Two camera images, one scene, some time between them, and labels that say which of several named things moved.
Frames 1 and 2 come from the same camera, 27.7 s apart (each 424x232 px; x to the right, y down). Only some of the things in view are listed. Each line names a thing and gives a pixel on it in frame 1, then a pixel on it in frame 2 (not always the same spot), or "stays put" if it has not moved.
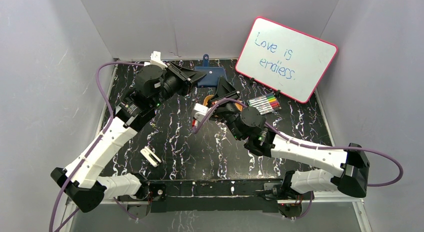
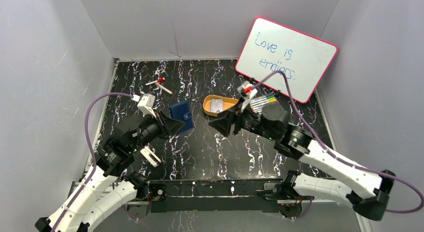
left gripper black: (182, 80) to (164, 123)
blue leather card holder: (213, 74) to (181, 111)
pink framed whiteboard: (291, 62) stays put
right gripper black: (224, 91) to (226, 118)
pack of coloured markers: (265, 104) stays put
